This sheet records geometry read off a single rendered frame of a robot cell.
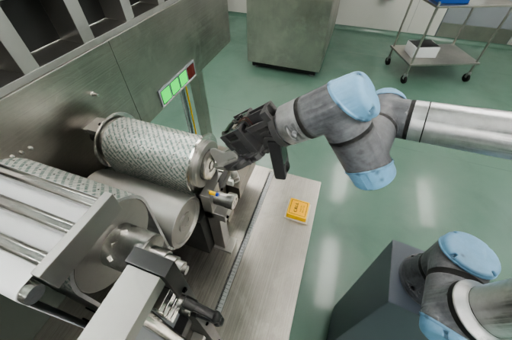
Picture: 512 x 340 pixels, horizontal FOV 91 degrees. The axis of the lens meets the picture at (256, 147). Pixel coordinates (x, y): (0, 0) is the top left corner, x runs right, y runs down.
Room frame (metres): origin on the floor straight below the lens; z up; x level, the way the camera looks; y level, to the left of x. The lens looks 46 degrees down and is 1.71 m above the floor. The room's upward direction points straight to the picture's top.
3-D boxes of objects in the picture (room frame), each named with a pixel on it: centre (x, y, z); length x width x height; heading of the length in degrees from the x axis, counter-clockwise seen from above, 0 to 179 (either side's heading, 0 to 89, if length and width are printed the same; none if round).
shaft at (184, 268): (0.14, 0.13, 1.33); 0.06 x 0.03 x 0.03; 71
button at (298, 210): (0.48, -0.15, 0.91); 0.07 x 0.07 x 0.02; 71
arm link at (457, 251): (0.23, -0.50, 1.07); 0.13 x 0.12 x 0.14; 147
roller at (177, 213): (0.33, 0.28, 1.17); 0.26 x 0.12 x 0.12; 71
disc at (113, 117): (0.48, 0.36, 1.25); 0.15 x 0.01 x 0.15; 161
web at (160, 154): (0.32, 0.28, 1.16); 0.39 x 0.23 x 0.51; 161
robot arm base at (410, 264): (0.24, -0.50, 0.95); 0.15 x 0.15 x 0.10
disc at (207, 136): (0.40, 0.13, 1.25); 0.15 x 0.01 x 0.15; 161
